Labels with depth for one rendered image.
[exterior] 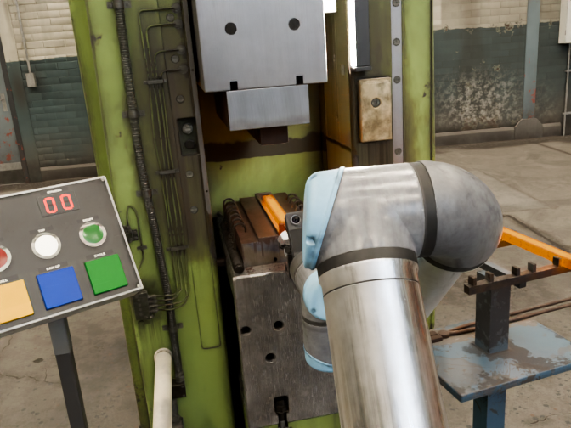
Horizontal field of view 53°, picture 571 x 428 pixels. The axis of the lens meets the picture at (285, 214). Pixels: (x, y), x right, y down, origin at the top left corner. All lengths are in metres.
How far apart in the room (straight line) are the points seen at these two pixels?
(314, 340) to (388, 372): 0.60
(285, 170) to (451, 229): 1.31
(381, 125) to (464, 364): 0.67
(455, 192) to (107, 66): 1.06
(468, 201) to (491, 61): 7.35
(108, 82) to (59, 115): 6.12
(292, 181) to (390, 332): 1.39
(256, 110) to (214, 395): 0.88
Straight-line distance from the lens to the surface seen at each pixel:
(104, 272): 1.32
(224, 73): 1.39
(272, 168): 1.93
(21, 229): 1.32
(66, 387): 1.53
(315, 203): 0.63
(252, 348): 1.53
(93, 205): 1.36
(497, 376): 1.52
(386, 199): 0.64
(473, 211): 0.68
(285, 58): 1.41
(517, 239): 1.62
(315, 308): 1.12
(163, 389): 1.56
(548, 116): 8.44
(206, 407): 1.84
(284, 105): 1.41
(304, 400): 1.64
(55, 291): 1.29
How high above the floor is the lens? 1.47
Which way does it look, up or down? 17 degrees down
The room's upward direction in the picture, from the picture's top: 4 degrees counter-clockwise
